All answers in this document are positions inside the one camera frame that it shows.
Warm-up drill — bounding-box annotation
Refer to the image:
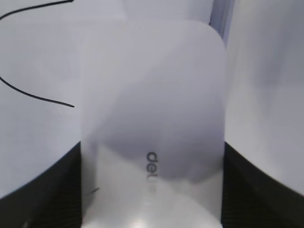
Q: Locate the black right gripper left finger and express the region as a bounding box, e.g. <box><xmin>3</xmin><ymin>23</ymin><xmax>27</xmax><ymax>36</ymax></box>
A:
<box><xmin>0</xmin><ymin>143</ymin><xmax>83</xmax><ymax>228</ymax></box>

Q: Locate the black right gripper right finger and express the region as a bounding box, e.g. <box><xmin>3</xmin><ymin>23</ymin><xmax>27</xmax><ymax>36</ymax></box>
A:
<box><xmin>221</xmin><ymin>143</ymin><xmax>304</xmax><ymax>228</ymax></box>

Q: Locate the white board eraser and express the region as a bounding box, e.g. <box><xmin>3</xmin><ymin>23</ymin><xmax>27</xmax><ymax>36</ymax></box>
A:
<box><xmin>81</xmin><ymin>20</ymin><xmax>226</xmax><ymax>228</ymax></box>

